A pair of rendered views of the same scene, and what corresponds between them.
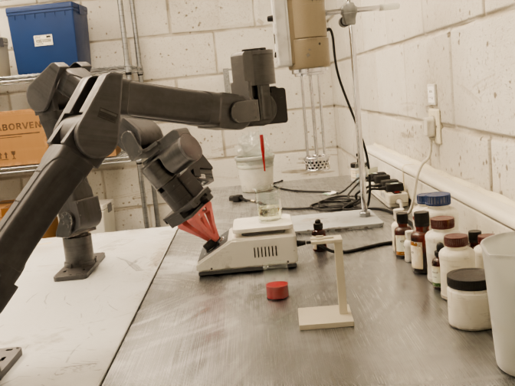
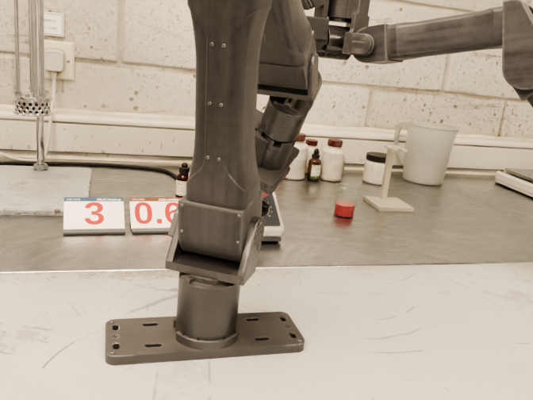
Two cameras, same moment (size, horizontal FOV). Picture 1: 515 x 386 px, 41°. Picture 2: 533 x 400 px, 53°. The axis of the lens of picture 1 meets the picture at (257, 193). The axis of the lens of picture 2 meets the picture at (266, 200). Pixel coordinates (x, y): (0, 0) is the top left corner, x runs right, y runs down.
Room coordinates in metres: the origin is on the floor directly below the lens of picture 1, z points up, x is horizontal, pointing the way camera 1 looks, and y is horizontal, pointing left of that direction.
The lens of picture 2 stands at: (1.58, 0.88, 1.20)
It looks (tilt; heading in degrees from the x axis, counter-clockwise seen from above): 16 degrees down; 252
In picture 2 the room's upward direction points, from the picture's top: 6 degrees clockwise
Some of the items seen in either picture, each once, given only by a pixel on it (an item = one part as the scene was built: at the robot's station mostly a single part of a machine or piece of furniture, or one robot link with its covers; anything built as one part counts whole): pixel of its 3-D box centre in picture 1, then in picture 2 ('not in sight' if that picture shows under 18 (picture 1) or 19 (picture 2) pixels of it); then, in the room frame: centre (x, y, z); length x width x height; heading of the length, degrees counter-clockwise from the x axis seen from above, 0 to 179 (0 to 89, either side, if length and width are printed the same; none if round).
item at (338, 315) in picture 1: (322, 278); (393, 176); (1.00, -0.08, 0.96); 0.08 x 0.08 x 0.13; 87
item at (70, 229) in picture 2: not in sight; (94, 215); (1.60, 0.06, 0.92); 0.09 x 0.06 x 0.04; 3
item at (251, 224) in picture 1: (262, 223); not in sight; (1.37, 0.00, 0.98); 0.12 x 0.12 x 0.01; 0
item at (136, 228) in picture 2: not in sight; (159, 214); (1.50, 0.06, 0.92); 0.09 x 0.06 x 0.04; 3
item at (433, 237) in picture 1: (444, 249); (295, 155); (1.14, -0.31, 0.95); 0.06 x 0.06 x 0.11
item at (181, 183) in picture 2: (319, 234); (183, 179); (1.43, -0.12, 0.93); 0.03 x 0.03 x 0.07
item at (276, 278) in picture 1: (276, 279); (345, 200); (1.13, -0.02, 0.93); 0.04 x 0.04 x 0.06
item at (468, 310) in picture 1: (472, 299); (377, 168); (0.92, -0.29, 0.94); 0.07 x 0.07 x 0.07
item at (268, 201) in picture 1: (267, 203); not in sight; (1.37, -0.02, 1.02); 0.06 x 0.05 x 0.08; 100
